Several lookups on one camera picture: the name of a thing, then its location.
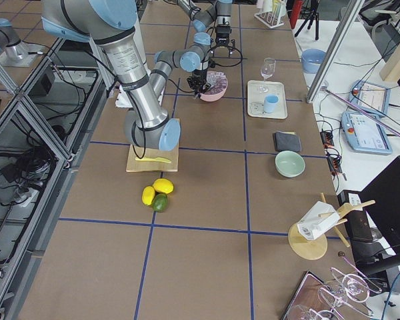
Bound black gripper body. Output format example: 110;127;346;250
187;69;211;89
209;25;236;56

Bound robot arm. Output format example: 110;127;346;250
171;0;236;57
42;1;210;151

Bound pink bowl of ice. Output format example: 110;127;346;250
200;71;228;102

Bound light blue cup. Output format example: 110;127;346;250
263;95;279;113

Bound clear wine glass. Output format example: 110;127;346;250
257;57;276;93

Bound cream serving tray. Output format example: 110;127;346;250
247;80;287;119

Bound yellow plastic knife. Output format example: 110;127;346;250
135;157;172;164

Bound red cylinder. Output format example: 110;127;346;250
289;0;303;29

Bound blue bowl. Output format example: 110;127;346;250
301;49;326;74

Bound dark grey folded cloth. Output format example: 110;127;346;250
273;131;301;153

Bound black tripod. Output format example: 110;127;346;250
294;0;320;41

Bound wooden cutting board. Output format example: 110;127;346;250
125;115;181;173

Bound yellow lemon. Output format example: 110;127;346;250
141;186;156;206
153;178;174;194

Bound green ceramic bowl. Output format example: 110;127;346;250
275;151;306;178

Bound green lime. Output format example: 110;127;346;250
151;193;168;212

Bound black power strip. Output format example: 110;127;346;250
320;130;347;180

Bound near blue teach pendant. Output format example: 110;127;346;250
341;111;393;155

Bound blue teach pendant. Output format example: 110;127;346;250
348;80;391;117
341;111;393;155

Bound far blue teach pendant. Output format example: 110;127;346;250
348;80;391;117

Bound white carton on stand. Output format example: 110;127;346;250
297;201;339;241

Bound wooden stand with base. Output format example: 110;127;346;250
288;193;375;260

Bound green tipped metal stick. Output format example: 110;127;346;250
320;86;400;138

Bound black monitor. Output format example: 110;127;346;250
359;156;400;275

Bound dark tablet tray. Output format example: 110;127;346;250
281;271;332;319

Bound hanging wine glasses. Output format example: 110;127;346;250
286;256;384;320

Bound white wire cup rack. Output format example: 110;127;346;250
254;0;287;29

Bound aluminium frame post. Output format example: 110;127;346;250
306;0;365;103

